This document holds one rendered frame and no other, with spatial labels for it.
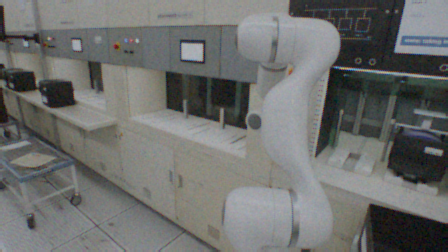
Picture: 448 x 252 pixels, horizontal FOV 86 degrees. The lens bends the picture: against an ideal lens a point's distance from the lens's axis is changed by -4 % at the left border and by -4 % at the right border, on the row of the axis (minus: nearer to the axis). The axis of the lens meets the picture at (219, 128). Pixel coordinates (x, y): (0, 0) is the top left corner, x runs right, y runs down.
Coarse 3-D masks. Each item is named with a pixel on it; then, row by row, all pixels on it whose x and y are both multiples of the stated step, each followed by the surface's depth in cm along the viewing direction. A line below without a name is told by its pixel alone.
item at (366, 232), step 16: (368, 208) 90; (384, 208) 89; (368, 224) 83; (384, 224) 91; (400, 224) 88; (416, 224) 86; (432, 224) 83; (368, 240) 77; (384, 240) 92; (400, 240) 90; (416, 240) 87; (432, 240) 85
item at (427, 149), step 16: (416, 112) 110; (432, 112) 111; (400, 128) 126; (416, 128) 114; (400, 144) 112; (416, 144) 108; (432, 144) 104; (400, 160) 113; (416, 160) 109; (432, 160) 105; (432, 176) 107
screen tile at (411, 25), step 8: (416, 0) 82; (424, 0) 80; (432, 0) 79; (440, 0) 78; (408, 8) 83; (416, 8) 82; (424, 8) 81; (432, 8) 80; (440, 8) 78; (440, 16) 79; (408, 24) 84; (416, 24) 83; (424, 24) 82; (432, 24) 81; (440, 24) 79; (432, 32) 81; (440, 32) 80
